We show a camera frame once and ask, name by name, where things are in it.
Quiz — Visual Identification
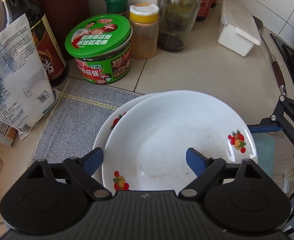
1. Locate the white plate fruit print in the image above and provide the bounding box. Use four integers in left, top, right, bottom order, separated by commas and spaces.
92, 93, 160, 183

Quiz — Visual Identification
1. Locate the grey checked cloth mat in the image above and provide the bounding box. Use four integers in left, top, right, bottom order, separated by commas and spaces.
30, 79, 138, 163

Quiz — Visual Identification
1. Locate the white plastic lidded box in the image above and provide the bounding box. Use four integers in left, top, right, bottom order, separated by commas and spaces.
218, 0, 262, 57

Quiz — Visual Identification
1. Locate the white powder bag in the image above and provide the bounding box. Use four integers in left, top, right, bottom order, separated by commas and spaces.
0, 15, 59, 139

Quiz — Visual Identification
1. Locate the red label sauce bottle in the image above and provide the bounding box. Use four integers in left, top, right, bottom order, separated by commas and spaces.
196, 0, 213, 21

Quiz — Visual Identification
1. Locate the clear glass bottle red cap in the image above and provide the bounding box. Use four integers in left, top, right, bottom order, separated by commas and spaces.
157, 0, 200, 52

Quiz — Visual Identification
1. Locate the green lid sauce tub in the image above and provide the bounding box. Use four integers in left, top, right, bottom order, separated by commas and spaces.
64, 14, 132, 85

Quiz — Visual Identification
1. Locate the yellow cap spice jar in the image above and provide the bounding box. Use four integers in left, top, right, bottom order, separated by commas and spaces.
130, 3, 159, 59

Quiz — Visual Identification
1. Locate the dark red knife block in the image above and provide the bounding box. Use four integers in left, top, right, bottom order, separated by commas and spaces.
35, 0, 90, 61

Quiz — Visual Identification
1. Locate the green cap spice jar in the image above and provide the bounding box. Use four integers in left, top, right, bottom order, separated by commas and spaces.
105, 0, 129, 18

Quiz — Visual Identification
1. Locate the dark soy sauce bottle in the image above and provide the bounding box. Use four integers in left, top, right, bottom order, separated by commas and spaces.
1, 0, 68, 87

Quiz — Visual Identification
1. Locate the metal spatula wooden handle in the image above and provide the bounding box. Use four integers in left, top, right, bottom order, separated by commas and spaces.
253, 16, 287, 96

